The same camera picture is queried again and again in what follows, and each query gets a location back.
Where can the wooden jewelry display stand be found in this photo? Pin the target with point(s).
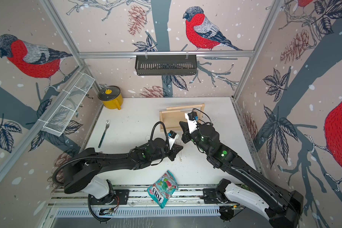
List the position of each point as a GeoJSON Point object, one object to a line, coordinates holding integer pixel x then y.
{"type": "Point", "coordinates": [171, 116]}

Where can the teal handled fork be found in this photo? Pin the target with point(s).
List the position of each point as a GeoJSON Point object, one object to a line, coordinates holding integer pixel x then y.
{"type": "Point", "coordinates": [107, 125]}

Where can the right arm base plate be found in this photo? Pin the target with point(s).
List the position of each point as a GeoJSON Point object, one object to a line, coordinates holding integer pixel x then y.
{"type": "Point", "coordinates": [214, 196]}

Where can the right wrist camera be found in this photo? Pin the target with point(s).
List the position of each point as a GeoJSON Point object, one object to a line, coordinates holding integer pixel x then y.
{"type": "Point", "coordinates": [192, 121]}

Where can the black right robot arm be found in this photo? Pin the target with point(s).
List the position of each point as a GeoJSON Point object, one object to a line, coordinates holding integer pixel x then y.
{"type": "Point", "coordinates": [279, 206]}

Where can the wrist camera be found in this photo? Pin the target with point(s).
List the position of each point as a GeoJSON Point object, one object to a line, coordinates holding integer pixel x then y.
{"type": "Point", "coordinates": [192, 121]}
{"type": "Point", "coordinates": [172, 137]}

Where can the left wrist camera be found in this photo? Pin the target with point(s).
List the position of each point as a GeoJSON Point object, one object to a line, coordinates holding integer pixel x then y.
{"type": "Point", "coordinates": [172, 137]}

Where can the yellow pot with lid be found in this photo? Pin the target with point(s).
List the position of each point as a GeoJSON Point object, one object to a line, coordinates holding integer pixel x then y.
{"type": "Point", "coordinates": [111, 97]}

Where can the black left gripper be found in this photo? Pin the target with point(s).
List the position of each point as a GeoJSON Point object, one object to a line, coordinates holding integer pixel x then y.
{"type": "Point", "coordinates": [174, 150]}

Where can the black hanging metal basket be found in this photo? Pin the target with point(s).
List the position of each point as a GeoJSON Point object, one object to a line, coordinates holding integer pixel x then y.
{"type": "Point", "coordinates": [166, 65]}

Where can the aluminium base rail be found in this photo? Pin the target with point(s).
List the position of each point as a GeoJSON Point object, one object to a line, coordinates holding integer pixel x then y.
{"type": "Point", "coordinates": [236, 194]}

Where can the green Foxs candy bag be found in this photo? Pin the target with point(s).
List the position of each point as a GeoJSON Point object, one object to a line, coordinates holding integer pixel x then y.
{"type": "Point", "coordinates": [162, 190]}

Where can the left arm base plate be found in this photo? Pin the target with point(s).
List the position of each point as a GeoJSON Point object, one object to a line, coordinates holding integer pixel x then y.
{"type": "Point", "coordinates": [117, 197]}

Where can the white wire mesh shelf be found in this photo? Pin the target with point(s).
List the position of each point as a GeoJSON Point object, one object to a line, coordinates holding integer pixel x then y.
{"type": "Point", "coordinates": [60, 121]}

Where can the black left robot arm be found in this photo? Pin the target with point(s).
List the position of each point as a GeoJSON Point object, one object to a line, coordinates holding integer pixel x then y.
{"type": "Point", "coordinates": [75, 174]}

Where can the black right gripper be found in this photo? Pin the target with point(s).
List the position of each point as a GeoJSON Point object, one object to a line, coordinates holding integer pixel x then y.
{"type": "Point", "coordinates": [187, 137]}

